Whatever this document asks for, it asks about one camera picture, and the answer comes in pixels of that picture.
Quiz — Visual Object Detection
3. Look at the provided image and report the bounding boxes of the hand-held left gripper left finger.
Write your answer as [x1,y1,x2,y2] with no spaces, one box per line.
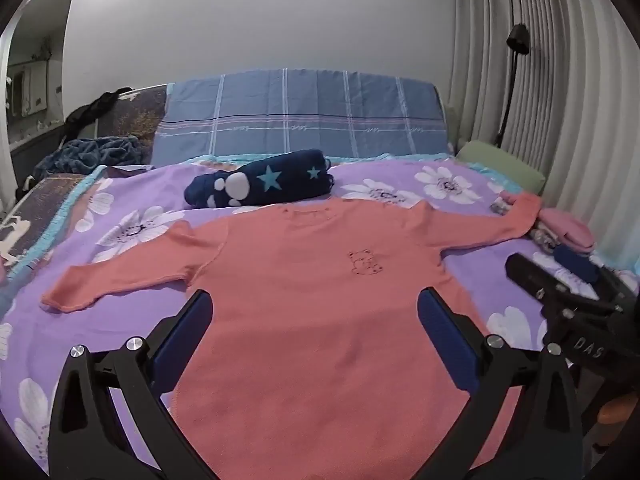
[48,289,216,480]

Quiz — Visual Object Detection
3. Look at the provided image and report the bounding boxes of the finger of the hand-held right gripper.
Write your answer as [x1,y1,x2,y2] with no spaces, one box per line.
[552,244,640,297]
[504,252,618,313]

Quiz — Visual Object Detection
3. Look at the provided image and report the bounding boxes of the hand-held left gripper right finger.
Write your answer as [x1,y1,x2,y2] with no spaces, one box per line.
[417,287,583,480]

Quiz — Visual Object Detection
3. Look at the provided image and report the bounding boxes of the coral knit sweater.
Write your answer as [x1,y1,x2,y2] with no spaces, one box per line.
[40,191,545,480]

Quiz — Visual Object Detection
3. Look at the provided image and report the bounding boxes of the pink folded clothes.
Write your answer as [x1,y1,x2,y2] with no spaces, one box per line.
[500,190,597,255]

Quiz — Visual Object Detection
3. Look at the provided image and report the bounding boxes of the patterned small cloth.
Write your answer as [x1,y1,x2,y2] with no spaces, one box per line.
[529,227,563,255]

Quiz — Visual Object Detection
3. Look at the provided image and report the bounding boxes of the green pillow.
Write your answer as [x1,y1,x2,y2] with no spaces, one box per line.
[456,140,547,196]

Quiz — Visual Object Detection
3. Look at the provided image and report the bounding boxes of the purple floral blanket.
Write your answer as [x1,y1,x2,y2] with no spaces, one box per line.
[0,152,640,480]

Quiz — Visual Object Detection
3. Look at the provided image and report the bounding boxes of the navy star paw blanket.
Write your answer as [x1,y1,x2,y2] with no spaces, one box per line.
[183,148,336,209]

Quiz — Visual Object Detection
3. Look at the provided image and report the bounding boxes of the white pleated curtain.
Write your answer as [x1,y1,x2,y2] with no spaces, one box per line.
[446,0,640,266]

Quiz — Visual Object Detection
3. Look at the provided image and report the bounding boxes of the dark patterned bedsheet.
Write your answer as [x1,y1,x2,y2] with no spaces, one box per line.
[0,84,171,266]

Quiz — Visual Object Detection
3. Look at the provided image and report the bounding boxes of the black lamp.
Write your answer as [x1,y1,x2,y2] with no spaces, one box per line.
[494,23,531,148]

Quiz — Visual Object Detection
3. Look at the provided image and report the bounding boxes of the dark teal fleece blanket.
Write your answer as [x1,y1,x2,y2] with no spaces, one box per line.
[32,135,147,177]

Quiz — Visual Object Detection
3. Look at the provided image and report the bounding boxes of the black garment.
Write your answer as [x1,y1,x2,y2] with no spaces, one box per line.
[64,88,137,128]

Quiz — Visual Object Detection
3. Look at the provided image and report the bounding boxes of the blue plaid pillow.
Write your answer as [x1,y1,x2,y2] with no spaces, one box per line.
[150,67,449,168]

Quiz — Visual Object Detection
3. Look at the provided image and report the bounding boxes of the white framed mirror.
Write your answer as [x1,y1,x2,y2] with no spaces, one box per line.
[0,0,79,186]

